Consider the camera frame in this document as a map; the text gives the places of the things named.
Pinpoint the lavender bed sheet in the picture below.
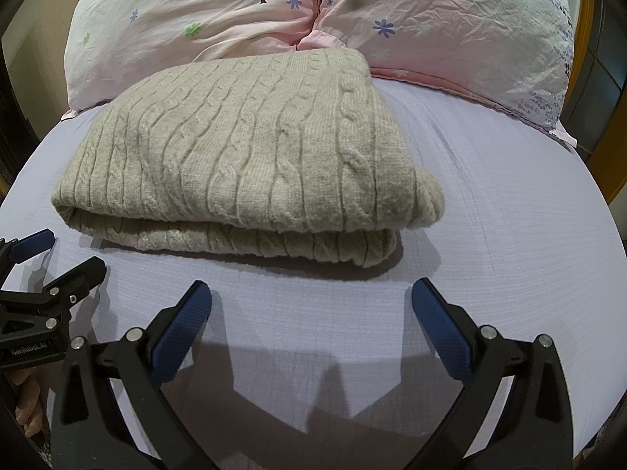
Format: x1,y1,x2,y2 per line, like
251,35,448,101
0,78,627,470

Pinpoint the person's left hand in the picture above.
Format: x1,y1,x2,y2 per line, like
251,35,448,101
14,368,44,439

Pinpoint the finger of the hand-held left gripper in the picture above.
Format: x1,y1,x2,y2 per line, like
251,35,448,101
0,228,56,281
0,257,107,331

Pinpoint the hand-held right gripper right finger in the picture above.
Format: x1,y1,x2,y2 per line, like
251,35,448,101
406,277,574,470

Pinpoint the beige cable knit sweater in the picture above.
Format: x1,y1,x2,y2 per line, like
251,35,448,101
50,49,446,269

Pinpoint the pink floral pillow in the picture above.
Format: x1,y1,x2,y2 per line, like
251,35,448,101
298,0,580,146

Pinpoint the yellow wooden frame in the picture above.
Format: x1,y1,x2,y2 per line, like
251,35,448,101
558,0,627,206

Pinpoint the floral tree print pillow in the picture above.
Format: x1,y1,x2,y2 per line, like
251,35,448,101
66,0,325,111

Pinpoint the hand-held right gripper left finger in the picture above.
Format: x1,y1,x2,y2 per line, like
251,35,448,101
49,280,219,470

